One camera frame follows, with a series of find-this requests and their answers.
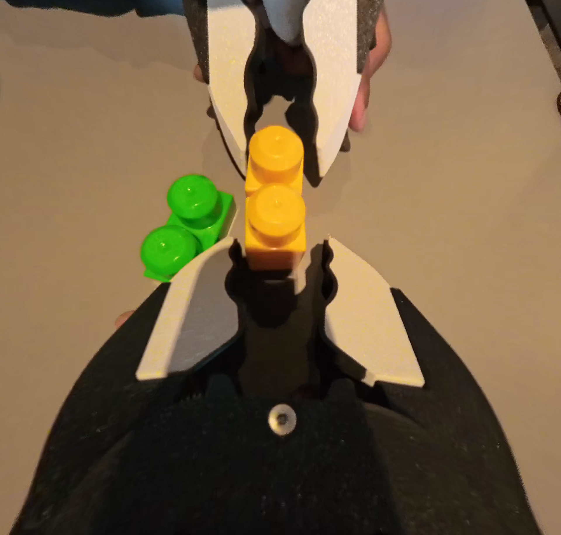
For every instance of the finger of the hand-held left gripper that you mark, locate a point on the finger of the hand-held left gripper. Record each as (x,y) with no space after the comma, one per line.
(335,62)
(228,62)

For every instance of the yellow single-stud mega block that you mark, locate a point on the yellow single-stud mega block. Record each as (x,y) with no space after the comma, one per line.
(276,237)

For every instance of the person's right hand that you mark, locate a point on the person's right hand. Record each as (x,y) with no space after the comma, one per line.
(123,318)

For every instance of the green mega block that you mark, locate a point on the green mega block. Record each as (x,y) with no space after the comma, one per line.
(197,219)

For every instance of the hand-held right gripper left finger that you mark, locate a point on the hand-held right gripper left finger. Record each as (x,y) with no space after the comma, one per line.
(193,320)

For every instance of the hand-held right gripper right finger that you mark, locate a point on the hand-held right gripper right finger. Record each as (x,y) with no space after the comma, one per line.
(372,324)

